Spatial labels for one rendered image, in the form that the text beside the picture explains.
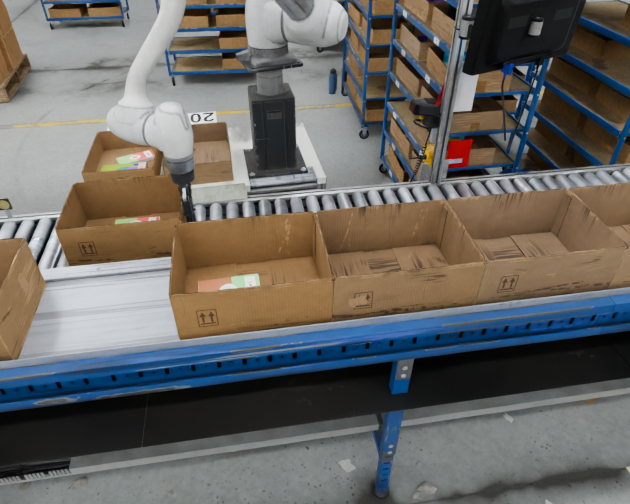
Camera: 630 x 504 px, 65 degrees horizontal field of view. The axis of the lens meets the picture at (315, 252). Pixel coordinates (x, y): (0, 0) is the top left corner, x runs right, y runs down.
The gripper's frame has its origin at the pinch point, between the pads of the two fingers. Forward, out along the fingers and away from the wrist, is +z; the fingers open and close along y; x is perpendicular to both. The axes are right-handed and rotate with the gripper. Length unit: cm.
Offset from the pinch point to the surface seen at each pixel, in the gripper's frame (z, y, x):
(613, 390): 58, -52, -148
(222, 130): 5, 80, -11
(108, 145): 8, 79, 42
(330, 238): -9, -29, -43
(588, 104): 11, 96, -214
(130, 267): -3.4, -26.4, 16.4
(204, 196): 10.3, 31.6, -2.6
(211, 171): 4.9, 42.0, -6.1
